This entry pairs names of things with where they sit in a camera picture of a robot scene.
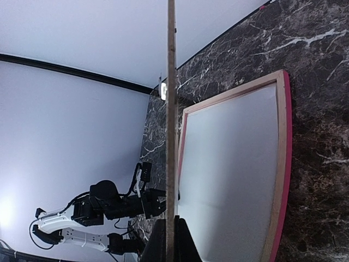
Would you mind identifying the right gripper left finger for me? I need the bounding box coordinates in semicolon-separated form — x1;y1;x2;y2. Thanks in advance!
141;219;166;262

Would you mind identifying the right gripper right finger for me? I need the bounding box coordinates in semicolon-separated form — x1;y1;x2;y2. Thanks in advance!
174;215;202;262

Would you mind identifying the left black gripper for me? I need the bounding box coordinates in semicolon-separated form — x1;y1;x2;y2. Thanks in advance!
141;188;166;218

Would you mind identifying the brown cardboard backing board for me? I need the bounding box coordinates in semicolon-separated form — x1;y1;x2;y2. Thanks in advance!
166;0;178;261

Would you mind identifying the light wooden picture frame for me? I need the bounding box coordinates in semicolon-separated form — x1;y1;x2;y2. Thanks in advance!
177;70;292;261

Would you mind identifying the red sunset photo print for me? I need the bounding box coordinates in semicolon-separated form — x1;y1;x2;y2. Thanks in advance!
178;84;278;261

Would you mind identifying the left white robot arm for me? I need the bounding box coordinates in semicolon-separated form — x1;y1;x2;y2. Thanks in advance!
29;180;166;255

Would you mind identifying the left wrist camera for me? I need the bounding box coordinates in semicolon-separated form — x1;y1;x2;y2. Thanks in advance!
131;162;152;198

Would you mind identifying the left black corner post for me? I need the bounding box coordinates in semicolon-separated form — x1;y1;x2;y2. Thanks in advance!
1;53;153;94

